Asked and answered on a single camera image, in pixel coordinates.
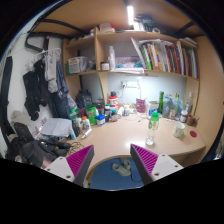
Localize magenta small box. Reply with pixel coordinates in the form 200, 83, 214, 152
136, 99, 146, 113

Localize grey hanging clothes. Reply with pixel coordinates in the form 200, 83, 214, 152
45, 48, 61, 93

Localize wooden bookshelf unit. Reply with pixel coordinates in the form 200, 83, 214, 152
63, 27, 199, 103

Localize green container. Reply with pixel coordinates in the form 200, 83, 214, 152
85, 106, 97, 126

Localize white plastic bottle on shelf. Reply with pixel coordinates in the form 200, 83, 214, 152
108, 46, 116, 70

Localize white wall power outlet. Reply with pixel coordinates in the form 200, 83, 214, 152
121, 81, 140, 88

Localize white ceramic mug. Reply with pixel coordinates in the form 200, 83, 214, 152
172, 122, 185, 138

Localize clear spray bottle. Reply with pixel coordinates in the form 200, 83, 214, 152
185, 92, 193, 114

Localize green glass bottle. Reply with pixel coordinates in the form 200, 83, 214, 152
158, 91, 164, 114

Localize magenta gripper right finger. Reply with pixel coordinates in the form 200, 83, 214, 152
130, 144, 182, 185

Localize blue floor mat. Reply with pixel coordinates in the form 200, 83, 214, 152
89, 157, 143, 191

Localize black jacket hanging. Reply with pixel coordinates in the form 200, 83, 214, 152
23, 60, 49, 121

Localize black clothes pile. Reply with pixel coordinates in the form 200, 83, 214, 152
4, 123, 71, 167

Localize red round coaster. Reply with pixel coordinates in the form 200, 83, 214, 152
190, 131, 197, 138

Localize white ceiling light strip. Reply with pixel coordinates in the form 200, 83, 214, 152
127, 5, 134, 25

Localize blue lidded white jar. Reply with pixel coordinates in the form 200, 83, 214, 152
96, 114, 105, 126

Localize grey slippers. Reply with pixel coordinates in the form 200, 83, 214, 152
112, 158, 131, 176

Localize grey folded cloth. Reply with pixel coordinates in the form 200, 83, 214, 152
40, 118, 72, 137

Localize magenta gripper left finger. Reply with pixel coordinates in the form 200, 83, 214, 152
45, 145, 94, 186

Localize clear plastic storage box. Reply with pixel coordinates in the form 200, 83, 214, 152
68, 56, 88, 74

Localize clear bottle green cap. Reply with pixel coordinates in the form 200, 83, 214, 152
146, 111, 159, 145

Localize row of books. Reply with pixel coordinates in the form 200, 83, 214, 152
131, 38, 199, 78

